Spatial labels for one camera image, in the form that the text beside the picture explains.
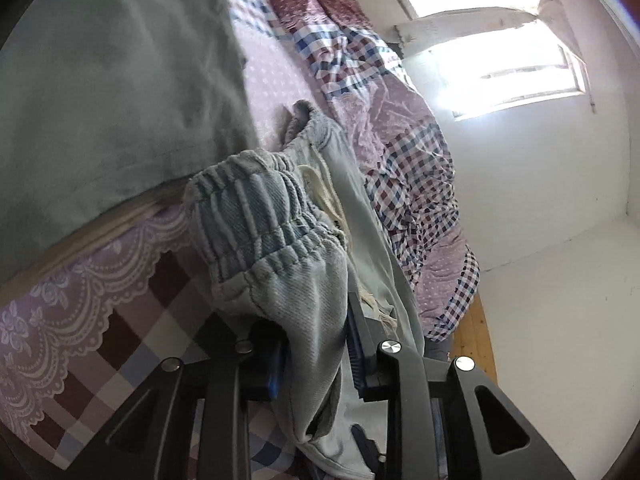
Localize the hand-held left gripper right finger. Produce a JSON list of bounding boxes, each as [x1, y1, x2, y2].
[[345, 292, 573, 480]]

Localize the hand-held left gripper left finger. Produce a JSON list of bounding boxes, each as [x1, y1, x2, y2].
[[65, 320, 288, 480]]

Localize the light denim pants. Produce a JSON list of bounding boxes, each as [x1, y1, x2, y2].
[[182, 100, 426, 480]]

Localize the grey-green shirt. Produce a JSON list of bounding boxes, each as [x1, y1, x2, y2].
[[0, 0, 258, 286]]

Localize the checked bedsheet with lace print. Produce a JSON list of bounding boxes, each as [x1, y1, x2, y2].
[[0, 0, 361, 480]]

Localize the checked and dotted quilt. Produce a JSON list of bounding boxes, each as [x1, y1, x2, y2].
[[267, 0, 481, 343]]

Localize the window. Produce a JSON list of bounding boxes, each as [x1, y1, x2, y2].
[[382, 0, 588, 121]]

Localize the white lace curtain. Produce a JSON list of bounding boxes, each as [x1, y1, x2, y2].
[[395, 0, 586, 56]]

